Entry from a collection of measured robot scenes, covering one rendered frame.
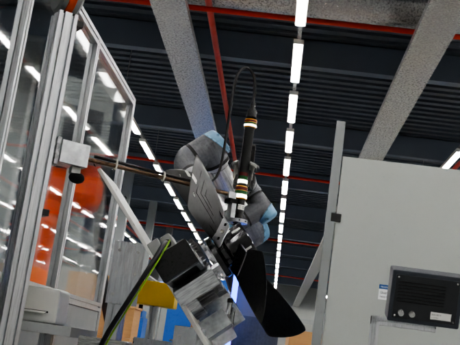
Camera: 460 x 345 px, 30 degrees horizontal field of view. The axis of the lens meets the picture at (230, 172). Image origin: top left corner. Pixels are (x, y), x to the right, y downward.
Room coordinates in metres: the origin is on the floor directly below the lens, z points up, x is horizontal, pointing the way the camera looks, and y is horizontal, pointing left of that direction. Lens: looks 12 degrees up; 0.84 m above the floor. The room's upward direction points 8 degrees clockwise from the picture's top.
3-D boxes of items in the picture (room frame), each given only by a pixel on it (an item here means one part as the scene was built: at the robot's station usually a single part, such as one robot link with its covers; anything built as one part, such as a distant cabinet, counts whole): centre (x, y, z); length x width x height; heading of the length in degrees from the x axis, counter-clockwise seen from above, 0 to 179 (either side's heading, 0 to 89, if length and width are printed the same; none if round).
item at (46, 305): (2.76, 0.55, 0.91); 0.17 x 0.16 x 0.11; 85
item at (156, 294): (3.28, 0.21, 1.02); 0.16 x 0.10 x 0.11; 85
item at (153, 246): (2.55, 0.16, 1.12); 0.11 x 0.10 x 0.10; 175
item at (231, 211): (2.89, -0.04, 1.33); 0.09 x 0.07 x 0.10; 120
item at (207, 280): (2.56, 0.05, 1.03); 0.15 x 0.10 x 0.14; 85
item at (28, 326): (2.83, 0.51, 0.84); 0.36 x 0.24 x 0.03; 175
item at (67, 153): (2.58, 0.50, 1.37); 0.10 x 0.07 x 0.08; 120
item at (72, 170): (2.60, 0.47, 1.31); 0.05 x 0.04 x 0.05; 120
